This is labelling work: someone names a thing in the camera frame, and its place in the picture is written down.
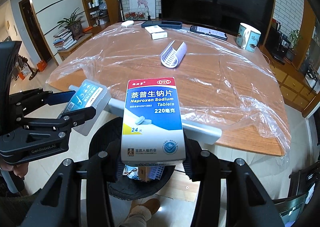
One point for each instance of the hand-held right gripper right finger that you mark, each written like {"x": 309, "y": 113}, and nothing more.
{"x": 191, "y": 169}

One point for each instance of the small green potted plant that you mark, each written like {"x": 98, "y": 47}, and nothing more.
{"x": 295, "y": 36}

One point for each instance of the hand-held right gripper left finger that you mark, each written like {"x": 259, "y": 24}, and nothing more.
{"x": 116, "y": 169}

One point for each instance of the giraffe painting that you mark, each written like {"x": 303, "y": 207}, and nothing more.
{"x": 142, "y": 1}

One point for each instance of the person's left forearm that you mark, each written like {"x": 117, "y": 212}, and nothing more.
{"x": 11, "y": 183}

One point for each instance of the large plant in decorated pot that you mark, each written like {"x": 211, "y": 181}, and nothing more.
{"x": 75, "y": 28}

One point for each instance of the wooden television cabinet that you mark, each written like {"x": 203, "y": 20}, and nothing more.
{"x": 292, "y": 84}

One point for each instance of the orange bag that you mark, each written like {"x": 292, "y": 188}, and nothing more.
{"x": 42, "y": 66}

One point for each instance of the small orange object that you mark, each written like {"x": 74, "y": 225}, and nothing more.
{"x": 87, "y": 29}

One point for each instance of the blue-cased tablet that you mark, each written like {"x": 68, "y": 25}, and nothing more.
{"x": 162, "y": 23}

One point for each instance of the teal patterned ceramic mug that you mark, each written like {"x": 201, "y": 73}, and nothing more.
{"x": 246, "y": 38}

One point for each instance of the dark wooden chair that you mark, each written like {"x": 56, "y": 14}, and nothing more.
{"x": 300, "y": 182}

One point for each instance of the person's leg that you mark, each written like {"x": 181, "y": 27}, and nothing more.
{"x": 137, "y": 219}

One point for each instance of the white medicine box blue stripe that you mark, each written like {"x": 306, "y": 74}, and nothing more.
{"x": 156, "y": 32}

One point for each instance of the dark wooden door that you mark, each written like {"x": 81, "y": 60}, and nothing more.
{"x": 32, "y": 31}

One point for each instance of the white oval case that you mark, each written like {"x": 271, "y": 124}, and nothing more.
{"x": 127, "y": 23}

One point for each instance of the clear plastic floss pick box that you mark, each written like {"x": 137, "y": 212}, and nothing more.
{"x": 87, "y": 94}

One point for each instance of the blue and white medicine box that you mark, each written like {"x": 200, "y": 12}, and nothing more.
{"x": 152, "y": 116}

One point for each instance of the person's left hand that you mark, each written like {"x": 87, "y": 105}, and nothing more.
{"x": 21, "y": 170}

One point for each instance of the black smartphone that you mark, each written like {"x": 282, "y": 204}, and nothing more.
{"x": 207, "y": 31}

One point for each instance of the stack of books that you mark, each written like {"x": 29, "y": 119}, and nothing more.
{"x": 62, "y": 40}

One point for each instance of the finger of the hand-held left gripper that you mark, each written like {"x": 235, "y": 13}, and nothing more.
{"x": 62, "y": 96}
{"x": 75, "y": 116}

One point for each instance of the wooden side table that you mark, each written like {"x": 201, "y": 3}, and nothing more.
{"x": 72, "y": 53}

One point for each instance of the clear plastic sheet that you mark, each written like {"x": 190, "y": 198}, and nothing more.
{"x": 212, "y": 79}

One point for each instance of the brown fuzzy slipper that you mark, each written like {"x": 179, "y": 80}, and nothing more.
{"x": 147, "y": 204}

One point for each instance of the framed red flower picture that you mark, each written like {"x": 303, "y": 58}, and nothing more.
{"x": 135, "y": 15}

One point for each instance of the black trash bin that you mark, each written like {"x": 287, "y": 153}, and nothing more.
{"x": 100, "y": 139}

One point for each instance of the black coffee machine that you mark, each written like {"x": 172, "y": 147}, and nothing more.
{"x": 281, "y": 44}

